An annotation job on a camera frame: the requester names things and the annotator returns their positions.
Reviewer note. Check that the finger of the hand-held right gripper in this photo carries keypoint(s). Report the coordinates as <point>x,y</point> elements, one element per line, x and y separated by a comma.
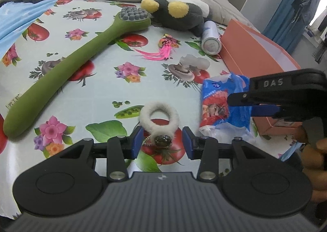
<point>265,110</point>
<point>240,99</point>

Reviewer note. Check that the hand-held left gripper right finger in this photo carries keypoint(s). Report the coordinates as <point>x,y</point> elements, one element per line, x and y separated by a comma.
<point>185,143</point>

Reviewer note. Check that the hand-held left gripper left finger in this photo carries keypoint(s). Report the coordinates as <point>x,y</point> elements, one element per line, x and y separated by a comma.
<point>138,143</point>

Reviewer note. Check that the blue printed plastic bag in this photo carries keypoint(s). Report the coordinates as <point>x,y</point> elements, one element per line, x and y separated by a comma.
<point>237,117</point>

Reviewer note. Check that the blue face mask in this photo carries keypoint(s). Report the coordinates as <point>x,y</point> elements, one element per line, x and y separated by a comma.
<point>288,151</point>

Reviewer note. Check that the orange cardboard box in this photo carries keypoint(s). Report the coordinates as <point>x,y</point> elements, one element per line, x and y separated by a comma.
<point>240,42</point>

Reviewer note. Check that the person's right hand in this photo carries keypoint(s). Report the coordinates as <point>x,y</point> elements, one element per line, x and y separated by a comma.
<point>315,160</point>

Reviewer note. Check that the dark slatted rack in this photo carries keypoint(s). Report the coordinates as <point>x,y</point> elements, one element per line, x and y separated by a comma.
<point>320,51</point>

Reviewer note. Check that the translucent silicone toe separator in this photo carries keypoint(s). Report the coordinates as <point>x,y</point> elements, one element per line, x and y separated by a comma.
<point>194,61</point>

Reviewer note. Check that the fruit and flower printed sheet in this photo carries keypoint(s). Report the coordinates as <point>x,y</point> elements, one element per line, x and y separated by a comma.
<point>102,88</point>

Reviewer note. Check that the white spray can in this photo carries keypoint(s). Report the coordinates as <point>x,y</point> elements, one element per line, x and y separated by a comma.
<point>210,37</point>

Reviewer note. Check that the blue curtain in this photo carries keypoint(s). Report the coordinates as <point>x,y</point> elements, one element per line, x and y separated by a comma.
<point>286,12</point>

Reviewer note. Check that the pink feather toy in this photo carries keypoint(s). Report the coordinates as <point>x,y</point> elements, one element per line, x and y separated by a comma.
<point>166,46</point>

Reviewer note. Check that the black yellow plush toy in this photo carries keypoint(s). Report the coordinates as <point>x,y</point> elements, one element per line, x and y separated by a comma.
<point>184,21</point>

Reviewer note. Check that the green massage brush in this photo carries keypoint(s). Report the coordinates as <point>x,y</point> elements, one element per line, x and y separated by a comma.
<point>63,68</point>

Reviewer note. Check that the light blue cloth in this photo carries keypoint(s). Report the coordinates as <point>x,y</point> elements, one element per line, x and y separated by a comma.
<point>15,17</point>

